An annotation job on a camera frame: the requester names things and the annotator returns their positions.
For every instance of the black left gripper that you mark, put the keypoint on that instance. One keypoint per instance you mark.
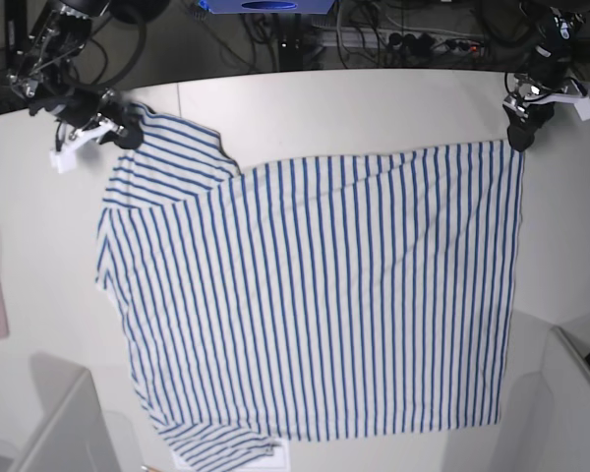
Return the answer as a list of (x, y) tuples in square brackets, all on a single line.
[(521, 93)]

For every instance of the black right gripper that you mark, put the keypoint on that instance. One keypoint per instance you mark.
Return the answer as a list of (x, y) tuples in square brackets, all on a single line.
[(84, 109)]

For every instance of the blue white striped T-shirt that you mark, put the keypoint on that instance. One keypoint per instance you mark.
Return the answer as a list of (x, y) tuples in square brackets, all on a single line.
[(311, 299)]

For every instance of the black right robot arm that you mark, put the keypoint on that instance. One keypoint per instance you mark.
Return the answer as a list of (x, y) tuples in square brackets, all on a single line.
[(41, 73)]

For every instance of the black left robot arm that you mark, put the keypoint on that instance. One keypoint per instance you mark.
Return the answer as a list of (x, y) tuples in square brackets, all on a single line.
[(543, 80)]

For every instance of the white power strip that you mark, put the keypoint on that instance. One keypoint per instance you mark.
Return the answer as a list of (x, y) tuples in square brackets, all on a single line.
[(423, 43)]

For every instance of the blue box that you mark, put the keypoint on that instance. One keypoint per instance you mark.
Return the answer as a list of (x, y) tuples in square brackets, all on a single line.
[(267, 6)]

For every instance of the grey bin right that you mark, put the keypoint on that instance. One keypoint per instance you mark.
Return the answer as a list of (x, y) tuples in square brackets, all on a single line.
[(546, 421)]

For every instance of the grey bin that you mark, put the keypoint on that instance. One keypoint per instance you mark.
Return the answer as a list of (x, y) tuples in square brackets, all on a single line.
[(546, 421), (72, 434)]

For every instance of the grey bin left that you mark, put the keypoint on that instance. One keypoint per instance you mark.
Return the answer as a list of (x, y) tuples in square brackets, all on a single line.
[(72, 434)]

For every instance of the white label plate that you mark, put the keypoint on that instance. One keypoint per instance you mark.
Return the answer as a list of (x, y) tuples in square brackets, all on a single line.
[(278, 461)]

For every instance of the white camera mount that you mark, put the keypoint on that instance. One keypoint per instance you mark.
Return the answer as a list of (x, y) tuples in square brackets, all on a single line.
[(69, 140), (574, 94)]

